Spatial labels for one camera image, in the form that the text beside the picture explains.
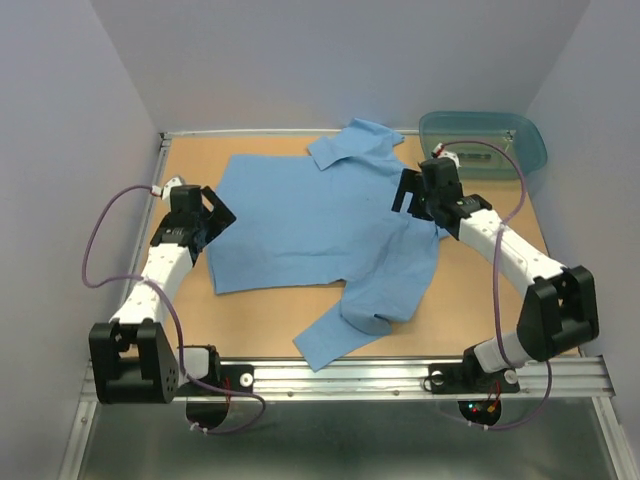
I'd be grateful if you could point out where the light blue shirt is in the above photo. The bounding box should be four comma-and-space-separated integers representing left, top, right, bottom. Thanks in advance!
206, 119, 443, 370

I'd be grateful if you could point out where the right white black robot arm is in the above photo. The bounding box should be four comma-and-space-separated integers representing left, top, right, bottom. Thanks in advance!
392, 156, 600, 390

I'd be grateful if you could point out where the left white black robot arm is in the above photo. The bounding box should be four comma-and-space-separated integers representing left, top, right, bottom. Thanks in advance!
82, 177, 236, 404

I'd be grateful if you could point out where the teal plastic bin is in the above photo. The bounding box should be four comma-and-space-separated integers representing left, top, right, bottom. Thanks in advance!
418, 111, 547, 180

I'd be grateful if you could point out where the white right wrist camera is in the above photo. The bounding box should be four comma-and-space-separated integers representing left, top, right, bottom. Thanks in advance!
431, 143, 460, 168

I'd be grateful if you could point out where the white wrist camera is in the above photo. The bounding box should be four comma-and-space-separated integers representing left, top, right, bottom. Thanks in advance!
150, 175, 186, 202
431, 143, 460, 168

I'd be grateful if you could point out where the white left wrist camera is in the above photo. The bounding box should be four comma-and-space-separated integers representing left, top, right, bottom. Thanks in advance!
150, 175, 186, 202

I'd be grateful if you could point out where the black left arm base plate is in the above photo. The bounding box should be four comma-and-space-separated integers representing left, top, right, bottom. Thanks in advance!
201, 363, 254, 395

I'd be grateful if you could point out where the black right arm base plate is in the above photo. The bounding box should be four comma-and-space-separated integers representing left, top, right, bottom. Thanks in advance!
423, 361, 520, 395

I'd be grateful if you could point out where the aluminium left side rail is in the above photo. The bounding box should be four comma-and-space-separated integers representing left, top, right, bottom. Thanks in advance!
102, 132, 174, 361

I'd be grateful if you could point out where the aluminium rail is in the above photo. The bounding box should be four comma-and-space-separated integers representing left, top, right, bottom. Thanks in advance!
186, 348, 614, 402
102, 132, 174, 361

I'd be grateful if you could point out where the aluminium front rail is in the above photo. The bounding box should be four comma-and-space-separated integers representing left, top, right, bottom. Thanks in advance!
186, 348, 614, 402

